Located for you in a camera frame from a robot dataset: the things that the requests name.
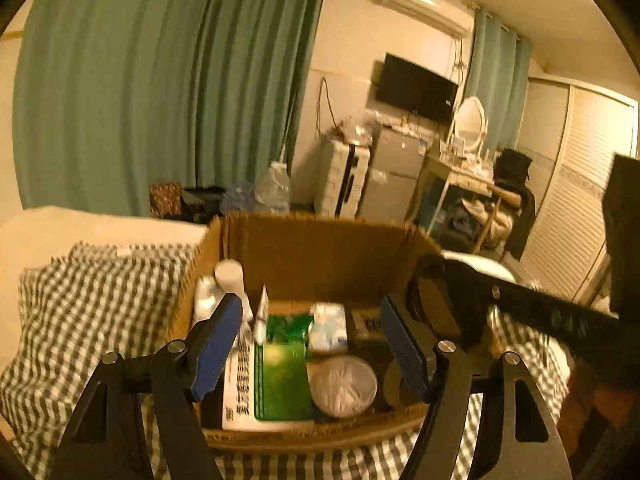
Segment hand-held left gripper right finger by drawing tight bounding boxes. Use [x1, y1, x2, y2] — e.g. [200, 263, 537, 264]
[379, 295, 573, 480]

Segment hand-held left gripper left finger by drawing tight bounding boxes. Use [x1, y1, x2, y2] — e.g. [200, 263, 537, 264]
[52, 292, 244, 480]

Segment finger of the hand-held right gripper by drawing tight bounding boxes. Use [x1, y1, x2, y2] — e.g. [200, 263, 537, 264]
[439, 259, 640, 390]

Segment light blue tissue pack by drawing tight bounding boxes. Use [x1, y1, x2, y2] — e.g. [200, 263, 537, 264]
[306, 301, 349, 357]

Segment brown cardboard box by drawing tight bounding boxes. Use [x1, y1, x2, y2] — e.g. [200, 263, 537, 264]
[166, 211, 496, 455]

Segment dark printed packet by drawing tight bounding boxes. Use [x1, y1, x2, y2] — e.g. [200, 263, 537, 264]
[349, 309, 387, 342]

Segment white printed packet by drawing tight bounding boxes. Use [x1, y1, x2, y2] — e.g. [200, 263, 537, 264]
[221, 339, 313, 432]

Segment white tube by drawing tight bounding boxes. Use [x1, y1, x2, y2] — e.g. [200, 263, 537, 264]
[252, 284, 272, 345]

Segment green packet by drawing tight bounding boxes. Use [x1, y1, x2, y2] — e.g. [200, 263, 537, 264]
[254, 311, 316, 422]

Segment white louvered wardrobe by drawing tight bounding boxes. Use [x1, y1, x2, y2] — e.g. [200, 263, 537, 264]
[519, 76, 640, 307]

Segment white bottle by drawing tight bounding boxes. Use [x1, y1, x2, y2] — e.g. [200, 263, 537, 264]
[214, 258, 246, 297]

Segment chair with black clothes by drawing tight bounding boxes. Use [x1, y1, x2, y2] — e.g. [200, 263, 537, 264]
[492, 148, 537, 262]

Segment grey white checked blanket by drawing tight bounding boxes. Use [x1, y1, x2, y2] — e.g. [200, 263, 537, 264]
[0, 241, 578, 480]

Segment black bag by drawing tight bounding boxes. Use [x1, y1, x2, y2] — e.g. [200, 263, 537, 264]
[181, 186, 227, 224]

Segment pack of water bottles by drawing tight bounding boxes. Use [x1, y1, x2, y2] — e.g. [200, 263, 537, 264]
[220, 184, 262, 214]

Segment patterned brown box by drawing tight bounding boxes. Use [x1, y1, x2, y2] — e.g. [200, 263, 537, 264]
[148, 182, 184, 219]

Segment white dressing table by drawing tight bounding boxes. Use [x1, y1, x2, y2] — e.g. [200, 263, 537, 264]
[406, 151, 505, 253]

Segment clear water bottle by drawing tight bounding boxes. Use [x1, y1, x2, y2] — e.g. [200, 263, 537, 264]
[255, 161, 292, 214]

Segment silver small fridge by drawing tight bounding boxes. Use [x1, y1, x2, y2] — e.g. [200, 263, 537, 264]
[359, 124, 427, 222]

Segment white suitcase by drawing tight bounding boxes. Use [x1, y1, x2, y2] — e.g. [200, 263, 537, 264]
[314, 137, 372, 219]

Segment white duvet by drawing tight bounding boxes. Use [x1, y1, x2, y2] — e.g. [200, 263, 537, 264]
[0, 206, 210, 286]

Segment white oval mirror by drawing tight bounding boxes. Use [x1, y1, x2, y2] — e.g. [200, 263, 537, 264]
[451, 97, 487, 155]

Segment narrow teal curtain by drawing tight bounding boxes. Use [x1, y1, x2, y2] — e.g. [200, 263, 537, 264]
[464, 6, 532, 150]

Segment clear plastic bag on fridge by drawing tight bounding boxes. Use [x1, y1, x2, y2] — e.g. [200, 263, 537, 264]
[340, 112, 381, 147]

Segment large teal curtain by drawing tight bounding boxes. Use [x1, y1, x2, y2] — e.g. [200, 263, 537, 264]
[12, 0, 334, 219]

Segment white air conditioner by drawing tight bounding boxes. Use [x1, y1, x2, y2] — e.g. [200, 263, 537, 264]
[378, 0, 476, 39]

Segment black wall television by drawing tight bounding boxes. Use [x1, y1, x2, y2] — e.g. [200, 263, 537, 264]
[375, 52, 460, 126]

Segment wall cables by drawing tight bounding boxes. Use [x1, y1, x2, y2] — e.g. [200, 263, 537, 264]
[316, 76, 343, 137]

